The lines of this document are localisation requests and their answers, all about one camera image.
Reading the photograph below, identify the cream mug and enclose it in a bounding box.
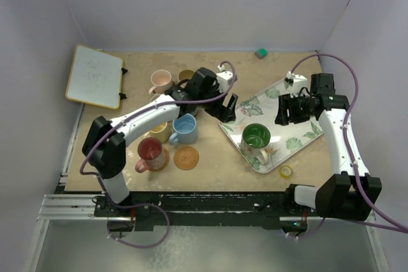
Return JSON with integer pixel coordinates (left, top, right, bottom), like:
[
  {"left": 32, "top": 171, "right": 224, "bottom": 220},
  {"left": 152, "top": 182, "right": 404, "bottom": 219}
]
[{"left": 149, "top": 122, "right": 172, "bottom": 143}]

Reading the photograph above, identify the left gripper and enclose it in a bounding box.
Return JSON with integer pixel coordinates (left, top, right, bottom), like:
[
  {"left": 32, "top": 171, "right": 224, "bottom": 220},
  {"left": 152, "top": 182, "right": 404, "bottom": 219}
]
[{"left": 197, "top": 83, "right": 237, "bottom": 122}]

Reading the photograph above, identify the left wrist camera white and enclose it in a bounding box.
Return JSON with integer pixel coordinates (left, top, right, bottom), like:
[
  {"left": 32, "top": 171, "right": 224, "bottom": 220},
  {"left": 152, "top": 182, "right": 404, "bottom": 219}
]
[{"left": 216, "top": 64, "right": 234, "bottom": 92}]

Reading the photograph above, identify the light blue mug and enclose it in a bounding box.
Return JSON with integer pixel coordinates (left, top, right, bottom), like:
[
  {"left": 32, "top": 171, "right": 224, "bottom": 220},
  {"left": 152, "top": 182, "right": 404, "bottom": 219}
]
[{"left": 169, "top": 114, "right": 198, "bottom": 145}]

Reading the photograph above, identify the yellow tape roll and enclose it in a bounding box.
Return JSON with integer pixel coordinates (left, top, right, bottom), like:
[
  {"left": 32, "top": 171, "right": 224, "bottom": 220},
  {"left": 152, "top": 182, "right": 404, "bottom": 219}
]
[{"left": 279, "top": 165, "right": 293, "bottom": 178}]

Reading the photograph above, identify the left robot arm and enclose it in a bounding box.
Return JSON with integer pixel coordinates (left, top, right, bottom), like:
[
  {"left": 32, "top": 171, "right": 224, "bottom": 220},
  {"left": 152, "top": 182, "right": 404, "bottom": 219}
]
[{"left": 82, "top": 62, "right": 238, "bottom": 216}]

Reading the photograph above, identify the leaf pattern tray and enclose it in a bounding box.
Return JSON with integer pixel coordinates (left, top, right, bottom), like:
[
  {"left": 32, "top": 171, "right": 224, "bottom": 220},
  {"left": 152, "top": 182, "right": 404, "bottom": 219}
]
[{"left": 219, "top": 79, "right": 323, "bottom": 174}]

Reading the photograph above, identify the tan ceramic mug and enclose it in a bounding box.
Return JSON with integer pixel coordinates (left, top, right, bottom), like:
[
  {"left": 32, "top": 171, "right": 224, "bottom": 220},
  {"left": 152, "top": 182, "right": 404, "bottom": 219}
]
[{"left": 177, "top": 69, "right": 194, "bottom": 82}]

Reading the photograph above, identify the green eraser block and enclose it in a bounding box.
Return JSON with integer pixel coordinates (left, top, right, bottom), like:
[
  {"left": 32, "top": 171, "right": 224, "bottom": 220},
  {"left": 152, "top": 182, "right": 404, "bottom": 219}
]
[{"left": 254, "top": 48, "right": 268, "bottom": 59}]

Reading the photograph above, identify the aluminium frame rail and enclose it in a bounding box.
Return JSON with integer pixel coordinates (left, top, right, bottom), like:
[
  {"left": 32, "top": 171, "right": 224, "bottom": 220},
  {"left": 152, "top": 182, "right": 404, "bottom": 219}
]
[{"left": 38, "top": 194, "right": 95, "bottom": 220}]

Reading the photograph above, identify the white mug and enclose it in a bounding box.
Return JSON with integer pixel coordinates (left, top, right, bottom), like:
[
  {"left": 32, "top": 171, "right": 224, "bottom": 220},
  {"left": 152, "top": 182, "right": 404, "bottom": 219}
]
[{"left": 150, "top": 94, "right": 161, "bottom": 103}]

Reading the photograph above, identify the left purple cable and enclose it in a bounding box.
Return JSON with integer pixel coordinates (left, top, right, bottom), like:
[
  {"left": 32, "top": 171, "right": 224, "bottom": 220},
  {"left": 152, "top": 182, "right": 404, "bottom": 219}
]
[{"left": 78, "top": 61, "right": 237, "bottom": 248}]

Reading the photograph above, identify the purple cable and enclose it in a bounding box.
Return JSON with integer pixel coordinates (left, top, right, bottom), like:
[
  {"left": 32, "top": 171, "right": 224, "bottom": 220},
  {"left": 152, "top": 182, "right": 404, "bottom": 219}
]
[
  {"left": 289, "top": 54, "right": 408, "bottom": 241},
  {"left": 78, "top": 61, "right": 237, "bottom": 248}
]

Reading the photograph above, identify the pink mug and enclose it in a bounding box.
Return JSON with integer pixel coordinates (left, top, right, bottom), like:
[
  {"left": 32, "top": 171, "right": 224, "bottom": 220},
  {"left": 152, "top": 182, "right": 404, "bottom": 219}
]
[{"left": 149, "top": 69, "right": 173, "bottom": 95}]

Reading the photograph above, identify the small whiteboard wooden frame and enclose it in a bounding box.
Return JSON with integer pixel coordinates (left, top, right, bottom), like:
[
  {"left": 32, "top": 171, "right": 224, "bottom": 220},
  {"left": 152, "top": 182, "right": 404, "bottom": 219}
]
[{"left": 65, "top": 45, "right": 124, "bottom": 110}]

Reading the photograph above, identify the red patterned mug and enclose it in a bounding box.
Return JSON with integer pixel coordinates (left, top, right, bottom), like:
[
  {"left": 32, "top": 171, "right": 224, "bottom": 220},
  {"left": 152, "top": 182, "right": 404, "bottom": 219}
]
[{"left": 135, "top": 137, "right": 165, "bottom": 173}]

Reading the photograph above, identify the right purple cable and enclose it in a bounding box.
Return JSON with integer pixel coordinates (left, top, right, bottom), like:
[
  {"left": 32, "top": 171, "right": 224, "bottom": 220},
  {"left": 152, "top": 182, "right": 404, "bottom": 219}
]
[{"left": 289, "top": 54, "right": 408, "bottom": 241}]

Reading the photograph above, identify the green cup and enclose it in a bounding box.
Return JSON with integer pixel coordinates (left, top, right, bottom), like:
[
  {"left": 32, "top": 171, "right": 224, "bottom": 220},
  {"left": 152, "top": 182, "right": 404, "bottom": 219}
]
[{"left": 240, "top": 123, "right": 271, "bottom": 166}]

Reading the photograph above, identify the woven rattan coaster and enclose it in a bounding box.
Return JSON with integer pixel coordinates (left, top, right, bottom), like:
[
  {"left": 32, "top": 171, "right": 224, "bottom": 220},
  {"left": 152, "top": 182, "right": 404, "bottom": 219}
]
[
  {"left": 173, "top": 146, "right": 200, "bottom": 170},
  {"left": 156, "top": 148, "right": 170, "bottom": 172}
]

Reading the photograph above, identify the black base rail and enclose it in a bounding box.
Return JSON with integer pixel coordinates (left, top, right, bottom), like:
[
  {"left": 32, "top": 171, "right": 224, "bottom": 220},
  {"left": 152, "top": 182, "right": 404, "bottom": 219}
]
[{"left": 86, "top": 191, "right": 316, "bottom": 231}]

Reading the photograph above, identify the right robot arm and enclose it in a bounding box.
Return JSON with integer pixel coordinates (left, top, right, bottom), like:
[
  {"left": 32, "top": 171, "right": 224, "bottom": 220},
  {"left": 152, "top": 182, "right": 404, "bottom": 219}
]
[{"left": 275, "top": 72, "right": 382, "bottom": 222}]

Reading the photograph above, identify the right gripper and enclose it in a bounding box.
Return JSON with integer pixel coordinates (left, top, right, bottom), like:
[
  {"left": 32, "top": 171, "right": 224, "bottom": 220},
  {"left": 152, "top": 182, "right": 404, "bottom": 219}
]
[{"left": 275, "top": 92, "right": 315, "bottom": 125}]

